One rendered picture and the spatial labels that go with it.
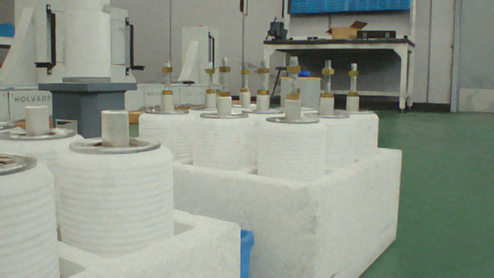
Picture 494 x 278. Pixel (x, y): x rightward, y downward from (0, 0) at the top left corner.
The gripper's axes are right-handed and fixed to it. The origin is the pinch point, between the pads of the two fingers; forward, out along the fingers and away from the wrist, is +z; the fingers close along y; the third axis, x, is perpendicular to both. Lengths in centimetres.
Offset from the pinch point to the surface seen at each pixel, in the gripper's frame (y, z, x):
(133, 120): 74, 54, -230
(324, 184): -7.0, 23.6, 27.6
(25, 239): 17, 20, 58
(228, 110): 5.6, 16.6, 13.3
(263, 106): -0.3, 16.9, 3.8
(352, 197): -12.6, 27.4, 20.4
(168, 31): 108, -25, -607
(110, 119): 14, 14, 46
